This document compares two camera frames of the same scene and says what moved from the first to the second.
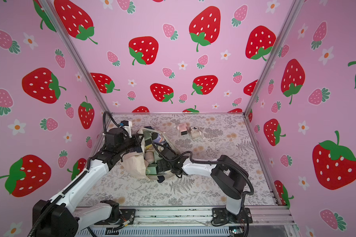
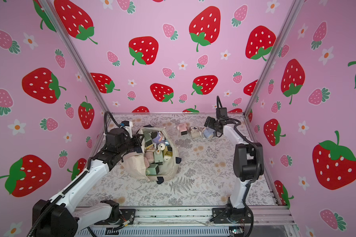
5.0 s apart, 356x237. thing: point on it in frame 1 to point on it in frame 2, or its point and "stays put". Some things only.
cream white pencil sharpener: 195,133 stays put
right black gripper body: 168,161 to 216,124
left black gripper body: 128,144 stays put
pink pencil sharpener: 182,128 stays put
